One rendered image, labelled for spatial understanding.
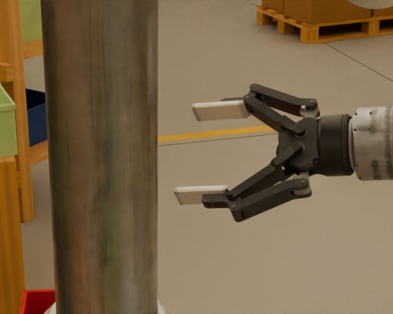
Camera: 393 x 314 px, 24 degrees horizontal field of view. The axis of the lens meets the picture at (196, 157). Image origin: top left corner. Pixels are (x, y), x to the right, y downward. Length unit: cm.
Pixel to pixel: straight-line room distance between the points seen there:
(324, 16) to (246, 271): 375
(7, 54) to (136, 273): 290
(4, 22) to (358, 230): 168
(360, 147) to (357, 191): 319
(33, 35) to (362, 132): 299
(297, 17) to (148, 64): 628
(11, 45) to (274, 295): 142
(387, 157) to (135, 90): 39
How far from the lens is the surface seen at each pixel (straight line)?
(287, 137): 112
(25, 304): 148
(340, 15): 705
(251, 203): 107
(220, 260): 357
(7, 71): 368
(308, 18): 693
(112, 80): 76
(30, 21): 393
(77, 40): 75
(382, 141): 106
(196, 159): 457
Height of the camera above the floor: 165
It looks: 21 degrees down
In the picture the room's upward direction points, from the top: straight up
